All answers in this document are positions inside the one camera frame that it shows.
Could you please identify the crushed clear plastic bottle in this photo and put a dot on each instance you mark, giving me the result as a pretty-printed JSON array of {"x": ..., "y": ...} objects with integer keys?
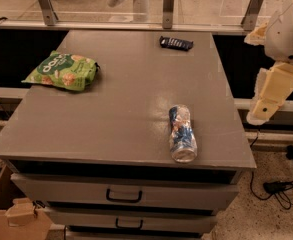
[{"x": 182, "y": 142}]

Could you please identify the black power adapter with cable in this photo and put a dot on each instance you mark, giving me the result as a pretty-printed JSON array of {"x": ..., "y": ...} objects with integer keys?
[{"x": 276, "y": 189}]

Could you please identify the right metal bracket post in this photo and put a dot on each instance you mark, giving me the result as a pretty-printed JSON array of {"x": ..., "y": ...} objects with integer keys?
[{"x": 251, "y": 15}]

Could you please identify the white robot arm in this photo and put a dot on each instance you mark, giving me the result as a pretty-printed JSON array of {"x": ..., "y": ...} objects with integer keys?
[{"x": 274, "y": 85}]

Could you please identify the drawer black handle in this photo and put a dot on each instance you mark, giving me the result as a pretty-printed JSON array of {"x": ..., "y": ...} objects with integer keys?
[
  {"x": 111, "y": 196},
  {"x": 129, "y": 224}
]

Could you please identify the brown cardboard box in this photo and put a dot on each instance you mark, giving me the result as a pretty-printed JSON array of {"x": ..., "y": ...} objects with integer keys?
[{"x": 20, "y": 218}]

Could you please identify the green rice chip bag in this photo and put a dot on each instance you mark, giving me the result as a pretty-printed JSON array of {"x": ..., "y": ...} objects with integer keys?
[{"x": 62, "y": 70}]

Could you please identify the left metal bracket post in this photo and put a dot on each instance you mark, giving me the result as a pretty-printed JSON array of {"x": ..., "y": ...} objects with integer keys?
[{"x": 49, "y": 16}]

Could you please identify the metal bracket post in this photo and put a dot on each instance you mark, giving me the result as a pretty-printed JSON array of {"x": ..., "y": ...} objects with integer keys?
[
  {"x": 49, "y": 16},
  {"x": 167, "y": 17},
  {"x": 251, "y": 15}
]

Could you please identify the top drawer black handle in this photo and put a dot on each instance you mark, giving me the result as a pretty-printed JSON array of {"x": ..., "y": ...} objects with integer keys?
[{"x": 111, "y": 196}]

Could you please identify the grey drawer cabinet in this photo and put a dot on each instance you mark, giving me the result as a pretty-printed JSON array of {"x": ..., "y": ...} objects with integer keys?
[{"x": 66, "y": 149}]

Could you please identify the middle metal bracket post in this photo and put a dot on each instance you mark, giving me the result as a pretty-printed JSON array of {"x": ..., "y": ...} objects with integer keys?
[{"x": 167, "y": 17}]

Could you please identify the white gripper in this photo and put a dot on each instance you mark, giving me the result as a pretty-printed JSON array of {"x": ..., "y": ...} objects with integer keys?
[{"x": 286, "y": 39}]

